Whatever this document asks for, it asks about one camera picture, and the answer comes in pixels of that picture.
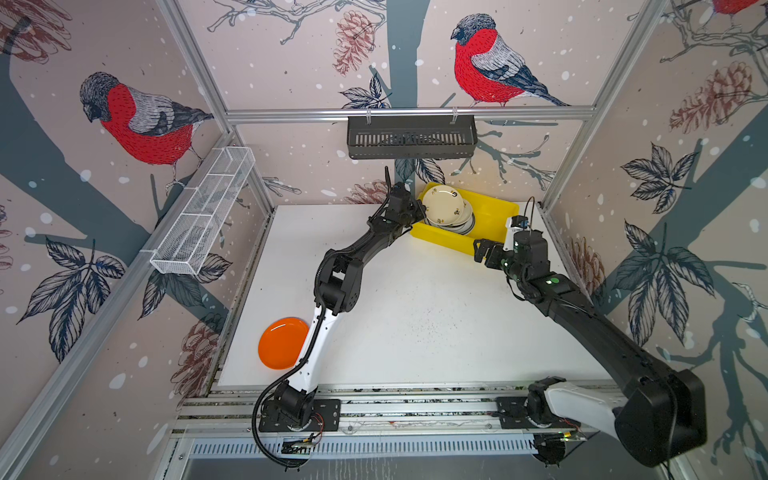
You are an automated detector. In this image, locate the cream plate red seal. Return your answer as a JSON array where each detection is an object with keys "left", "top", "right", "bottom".
[{"left": 421, "top": 185, "right": 469, "bottom": 226}]

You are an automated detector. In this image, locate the yellow plastic bin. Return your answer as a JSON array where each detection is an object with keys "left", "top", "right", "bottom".
[{"left": 411, "top": 183, "right": 520, "bottom": 255}]

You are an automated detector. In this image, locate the white plate thin green rim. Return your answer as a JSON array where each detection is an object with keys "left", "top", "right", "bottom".
[{"left": 443, "top": 213, "right": 475, "bottom": 235}]

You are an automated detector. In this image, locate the orange plate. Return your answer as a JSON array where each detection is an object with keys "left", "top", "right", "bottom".
[{"left": 258, "top": 317, "right": 309, "bottom": 370}]

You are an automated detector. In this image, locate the cream plate black flower pattern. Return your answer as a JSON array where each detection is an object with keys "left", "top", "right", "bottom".
[{"left": 441, "top": 200, "right": 474, "bottom": 235}]

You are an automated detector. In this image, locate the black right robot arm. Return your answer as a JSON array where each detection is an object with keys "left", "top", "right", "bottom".
[{"left": 473, "top": 229, "right": 708, "bottom": 467}]

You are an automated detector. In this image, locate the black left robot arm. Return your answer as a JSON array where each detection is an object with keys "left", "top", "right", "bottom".
[{"left": 251, "top": 182, "right": 425, "bottom": 471}]

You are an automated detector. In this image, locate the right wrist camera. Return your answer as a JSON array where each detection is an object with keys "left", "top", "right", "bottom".
[{"left": 503, "top": 215, "right": 531, "bottom": 251}]

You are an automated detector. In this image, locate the black hanging wire basket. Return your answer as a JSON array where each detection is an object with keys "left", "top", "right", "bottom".
[{"left": 347, "top": 115, "right": 478, "bottom": 160}]

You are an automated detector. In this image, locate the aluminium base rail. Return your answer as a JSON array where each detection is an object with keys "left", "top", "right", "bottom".
[{"left": 173, "top": 383, "right": 667, "bottom": 460}]

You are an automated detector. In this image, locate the white wire mesh basket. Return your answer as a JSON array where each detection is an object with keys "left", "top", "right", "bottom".
[{"left": 150, "top": 146, "right": 255, "bottom": 275}]

